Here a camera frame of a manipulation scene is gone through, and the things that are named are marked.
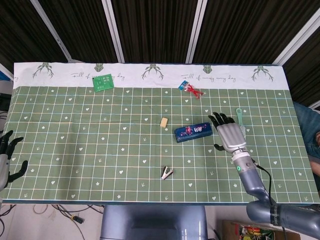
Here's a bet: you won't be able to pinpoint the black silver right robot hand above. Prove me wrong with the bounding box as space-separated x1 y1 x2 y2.
208 112 248 153

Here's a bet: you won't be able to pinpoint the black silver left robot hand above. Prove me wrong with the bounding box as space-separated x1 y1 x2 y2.
0 129 29 191

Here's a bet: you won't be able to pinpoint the blue floral glasses case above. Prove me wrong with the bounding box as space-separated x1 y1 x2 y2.
174 121 213 144

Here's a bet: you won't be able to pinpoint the mint green brush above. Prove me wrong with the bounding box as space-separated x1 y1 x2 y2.
235 107 247 138

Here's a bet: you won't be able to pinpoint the small metal clip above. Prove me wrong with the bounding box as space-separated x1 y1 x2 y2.
160 166 175 180

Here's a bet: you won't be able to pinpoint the person in blue jeans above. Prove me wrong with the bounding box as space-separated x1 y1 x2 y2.
293 101 320 173

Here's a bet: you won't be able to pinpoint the cardboard box with clutter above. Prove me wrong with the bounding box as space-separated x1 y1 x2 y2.
221 219 301 240

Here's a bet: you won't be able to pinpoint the blue white panel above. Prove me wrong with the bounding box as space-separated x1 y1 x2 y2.
0 63 15 82

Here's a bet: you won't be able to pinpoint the green grid tablecloth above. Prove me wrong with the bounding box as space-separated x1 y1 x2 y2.
1 61 318 204

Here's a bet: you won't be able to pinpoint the blue-grey robot torso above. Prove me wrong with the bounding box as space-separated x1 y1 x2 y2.
99 204 208 240

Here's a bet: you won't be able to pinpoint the green card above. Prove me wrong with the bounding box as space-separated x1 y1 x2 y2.
92 73 114 93

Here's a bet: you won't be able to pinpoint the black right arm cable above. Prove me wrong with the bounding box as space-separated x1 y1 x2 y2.
253 162 288 240

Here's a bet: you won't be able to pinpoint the tangled floor cables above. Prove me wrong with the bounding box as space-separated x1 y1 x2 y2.
0 203 105 240

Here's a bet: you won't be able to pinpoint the white partition post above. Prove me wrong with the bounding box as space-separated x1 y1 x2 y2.
184 0 208 64
272 7 320 66
31 0 76 63
101 0 125 63

